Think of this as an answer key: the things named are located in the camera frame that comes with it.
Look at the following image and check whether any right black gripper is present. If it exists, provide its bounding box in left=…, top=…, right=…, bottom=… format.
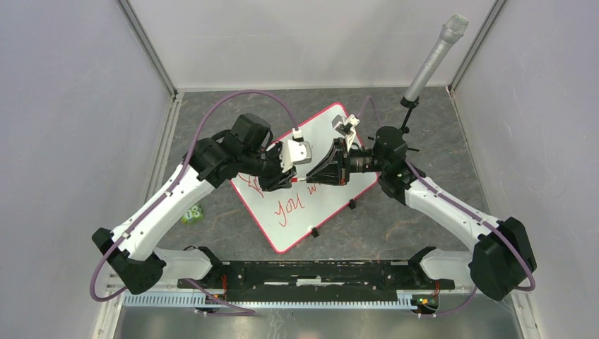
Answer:
left=306, top=138, right=387, bottom=187

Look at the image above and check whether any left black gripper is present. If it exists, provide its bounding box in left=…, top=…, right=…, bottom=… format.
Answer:
left=241, top=141, right=297, bottom=192

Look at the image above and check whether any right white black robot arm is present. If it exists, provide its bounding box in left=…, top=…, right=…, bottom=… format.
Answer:
left=306, top=126, right=538, bottom=301

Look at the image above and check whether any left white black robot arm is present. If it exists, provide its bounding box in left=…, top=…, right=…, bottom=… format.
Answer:
left=92, top=114, right=297, bottom=295

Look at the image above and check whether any black microphone tripod stand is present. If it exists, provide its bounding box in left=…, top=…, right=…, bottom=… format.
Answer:
left=367, top=97, right=421, bottom=153

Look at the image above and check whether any small green eraser toy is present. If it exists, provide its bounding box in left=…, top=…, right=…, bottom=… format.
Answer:
left=181, top=203, right=205, bottom=225

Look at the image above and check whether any silver microphone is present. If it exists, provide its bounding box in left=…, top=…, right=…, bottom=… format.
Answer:
left=403, top=14, right=469, bottom=102

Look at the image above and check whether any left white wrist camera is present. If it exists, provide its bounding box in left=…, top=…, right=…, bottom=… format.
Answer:
left=280, top=140, right=312, bottom=172

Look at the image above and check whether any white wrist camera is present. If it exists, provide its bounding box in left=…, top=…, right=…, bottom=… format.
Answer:
left=280, top=140, right=312, bottom=172
left=331, top=114, right=360, bottom=150

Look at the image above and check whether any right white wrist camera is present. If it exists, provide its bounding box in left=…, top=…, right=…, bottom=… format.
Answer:
left=331, top=114, right=360, bottom=150

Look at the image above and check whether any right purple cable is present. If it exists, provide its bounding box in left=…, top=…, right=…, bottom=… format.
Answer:
left=356, top=95, right=537, bottom=318

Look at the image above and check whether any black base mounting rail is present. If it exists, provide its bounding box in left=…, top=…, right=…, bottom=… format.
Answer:
left=200, top=260, right=456, bottom=302

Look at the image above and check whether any white slotted cable duct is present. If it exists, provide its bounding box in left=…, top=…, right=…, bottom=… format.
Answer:
left=122, top=292, right=417, bottom=311

